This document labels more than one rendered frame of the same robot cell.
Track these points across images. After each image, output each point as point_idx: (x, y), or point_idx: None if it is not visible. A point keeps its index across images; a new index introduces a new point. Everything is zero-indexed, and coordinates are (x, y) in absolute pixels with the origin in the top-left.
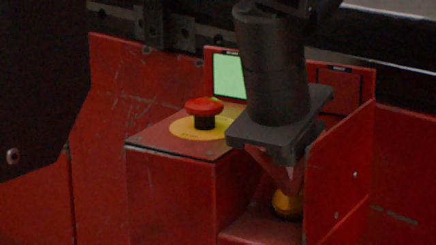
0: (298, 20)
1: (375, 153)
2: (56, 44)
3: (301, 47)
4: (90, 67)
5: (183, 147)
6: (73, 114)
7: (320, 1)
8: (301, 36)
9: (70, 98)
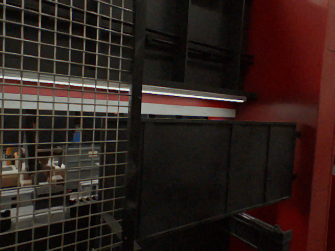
0: (32, 178)
1: None
2: (20, 161)
3: (32, 182)
4: (21, 165)
5: None
6: (20, 168)
7: (28, 175)
8: (32, 180)
9: (20, 167)
